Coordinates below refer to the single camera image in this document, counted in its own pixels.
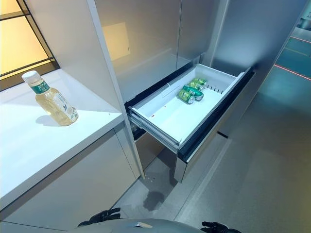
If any clear yellow tea bottle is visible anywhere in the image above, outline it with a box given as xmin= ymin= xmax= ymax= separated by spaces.
xmin=21 ymin=70 xmax=79 ymax=126

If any stainless steel fridge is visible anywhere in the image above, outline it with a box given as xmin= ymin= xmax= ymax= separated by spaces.
xmin=93 ymin=0 xmax=307 ymax=182

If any light green drink can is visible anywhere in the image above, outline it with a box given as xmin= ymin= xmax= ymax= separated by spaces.
xmin=189 ymin=77 xmax=207 ymax=91
xmin=178 ymin=88 xmax=196 ymax=104

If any grey robot torso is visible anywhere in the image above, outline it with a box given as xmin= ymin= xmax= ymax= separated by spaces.
xmin=77 ymin=218 xmax=234 ymax=233

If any black framed lit window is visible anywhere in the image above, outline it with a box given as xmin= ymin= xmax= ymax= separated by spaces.
xmin=0 ymin=0 xmax=60 ymax=92

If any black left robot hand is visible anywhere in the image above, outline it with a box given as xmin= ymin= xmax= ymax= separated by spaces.
xmin=84 ymin=207 xmax=121 ymax=228

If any white counter cabinet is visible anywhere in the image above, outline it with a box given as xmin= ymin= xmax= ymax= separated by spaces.
xmin=0 ymin=67 xmax=139 ymax=233

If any dark green drink can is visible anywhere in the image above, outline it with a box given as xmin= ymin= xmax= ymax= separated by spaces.
xmin=182 ymin=84 xmax=205 ymax=101

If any tall white partition panel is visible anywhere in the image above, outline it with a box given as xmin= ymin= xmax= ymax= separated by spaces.
xmin=24 ymin=0 xmax=146 ymax=179

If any white fridge drawer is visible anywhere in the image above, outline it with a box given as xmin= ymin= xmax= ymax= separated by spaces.
xmin=124 ymin=63 xmax=256 ymax=183

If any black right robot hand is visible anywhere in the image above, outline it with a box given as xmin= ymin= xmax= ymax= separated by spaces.
xmin=200 ymin=220 xmax=233 ymax=233

